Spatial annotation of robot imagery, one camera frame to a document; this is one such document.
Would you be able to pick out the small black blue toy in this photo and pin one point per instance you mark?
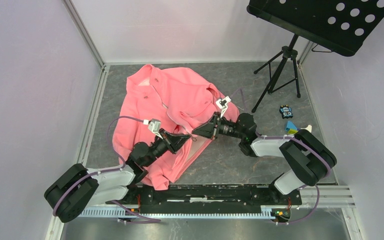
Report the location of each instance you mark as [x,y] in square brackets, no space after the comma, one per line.
[286,111]

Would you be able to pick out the black music stand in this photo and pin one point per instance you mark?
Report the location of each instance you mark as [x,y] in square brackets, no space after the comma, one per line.
[340,26]

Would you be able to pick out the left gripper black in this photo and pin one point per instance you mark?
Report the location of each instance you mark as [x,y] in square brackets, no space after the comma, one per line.
[173,142]

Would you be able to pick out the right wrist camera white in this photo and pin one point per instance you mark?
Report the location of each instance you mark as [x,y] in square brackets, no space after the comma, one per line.
[222,104]

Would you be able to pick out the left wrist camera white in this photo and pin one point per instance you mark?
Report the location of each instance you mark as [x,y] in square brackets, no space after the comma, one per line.
[153,126]

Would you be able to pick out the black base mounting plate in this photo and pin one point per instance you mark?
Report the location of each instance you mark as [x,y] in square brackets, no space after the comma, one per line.
[207,199]

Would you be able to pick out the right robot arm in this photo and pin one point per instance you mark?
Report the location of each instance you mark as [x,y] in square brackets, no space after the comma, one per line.
[309,160]

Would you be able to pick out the blue yellow small object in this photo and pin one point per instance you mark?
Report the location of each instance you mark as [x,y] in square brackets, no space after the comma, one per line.
[291,128]

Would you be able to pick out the pink zip-up jacket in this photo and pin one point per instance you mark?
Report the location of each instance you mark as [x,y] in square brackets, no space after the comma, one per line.
[182,100]

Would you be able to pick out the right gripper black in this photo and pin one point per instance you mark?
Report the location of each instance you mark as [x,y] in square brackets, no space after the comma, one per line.
[208,130]

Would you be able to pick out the white object behind arm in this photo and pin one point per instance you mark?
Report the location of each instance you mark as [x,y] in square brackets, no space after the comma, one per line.
[309,128]

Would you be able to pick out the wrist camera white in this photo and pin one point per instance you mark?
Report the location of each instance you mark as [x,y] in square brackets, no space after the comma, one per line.
[153,126]
[222,104]

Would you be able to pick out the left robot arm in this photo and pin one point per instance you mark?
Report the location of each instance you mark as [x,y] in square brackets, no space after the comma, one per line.
[80,187]

